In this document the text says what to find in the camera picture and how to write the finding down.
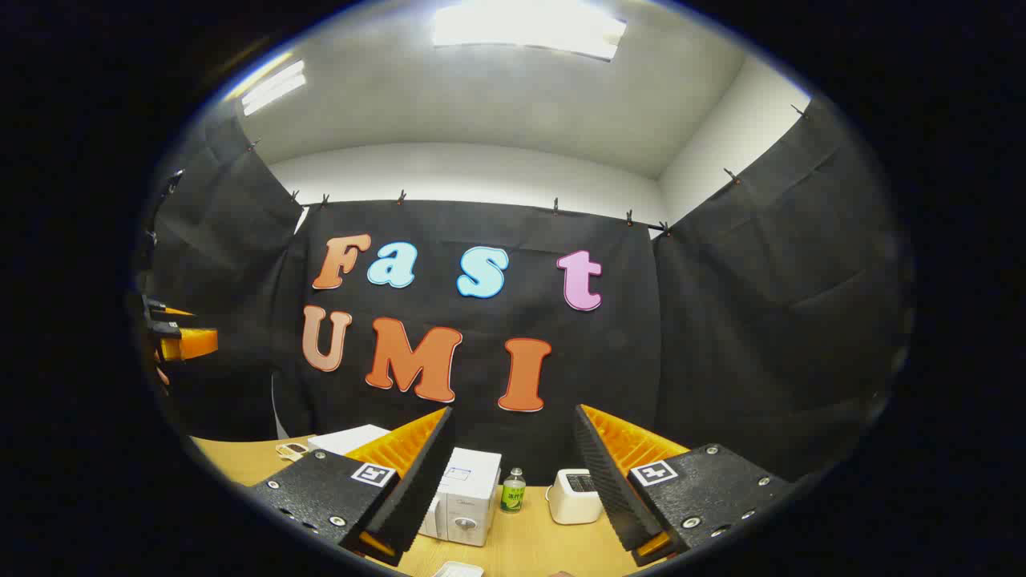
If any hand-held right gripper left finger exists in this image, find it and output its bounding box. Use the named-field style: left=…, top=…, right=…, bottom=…
left=247, top=406, right=456, bottom=567

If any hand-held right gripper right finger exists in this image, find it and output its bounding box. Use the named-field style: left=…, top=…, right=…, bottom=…
left=572, top=404, right=796, bottom=568

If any white microwave oven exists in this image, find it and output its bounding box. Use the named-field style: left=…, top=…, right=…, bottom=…
left=309, top=425, right=503, bottom=548

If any white toaster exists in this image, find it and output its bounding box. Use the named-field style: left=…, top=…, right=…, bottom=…
left=546, top=468, right=604, bottom=526

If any green label drink bottle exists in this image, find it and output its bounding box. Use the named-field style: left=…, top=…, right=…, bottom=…
left=500, top=468, right=527, bottom=514

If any black backdrop cloth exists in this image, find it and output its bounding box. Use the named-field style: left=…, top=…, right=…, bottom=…
left=132, top=96, right=915, bottom=482

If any ceiling light panel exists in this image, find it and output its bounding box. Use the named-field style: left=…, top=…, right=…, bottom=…
left=433, top=0, right=628, bottom=62
left=240, top=60, right=308, bottom=118

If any row of backdrop clips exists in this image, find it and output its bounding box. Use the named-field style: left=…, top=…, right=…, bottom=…
left=248, top=103, right=810, bottom=237

